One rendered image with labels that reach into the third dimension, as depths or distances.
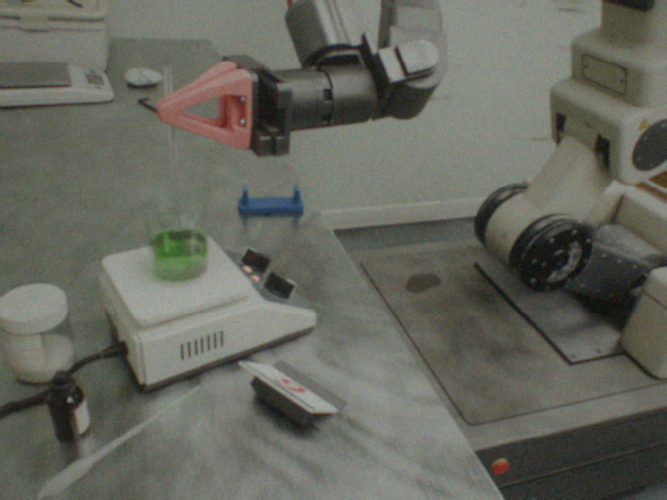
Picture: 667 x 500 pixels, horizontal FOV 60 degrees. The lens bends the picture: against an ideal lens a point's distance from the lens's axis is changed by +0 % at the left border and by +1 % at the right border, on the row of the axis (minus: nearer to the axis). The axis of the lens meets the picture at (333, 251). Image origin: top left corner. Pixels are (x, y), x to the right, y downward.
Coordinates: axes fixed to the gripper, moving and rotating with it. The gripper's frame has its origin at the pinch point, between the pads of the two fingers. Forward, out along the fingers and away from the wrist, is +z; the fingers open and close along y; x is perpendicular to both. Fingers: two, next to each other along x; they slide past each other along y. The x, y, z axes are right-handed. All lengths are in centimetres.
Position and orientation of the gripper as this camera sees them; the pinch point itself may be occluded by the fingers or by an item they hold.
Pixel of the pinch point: (168, 111)
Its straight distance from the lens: 52.3
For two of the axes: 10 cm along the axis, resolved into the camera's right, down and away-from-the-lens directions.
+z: -8.6, 2.0, -4.6
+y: 5.0, 5.0, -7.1
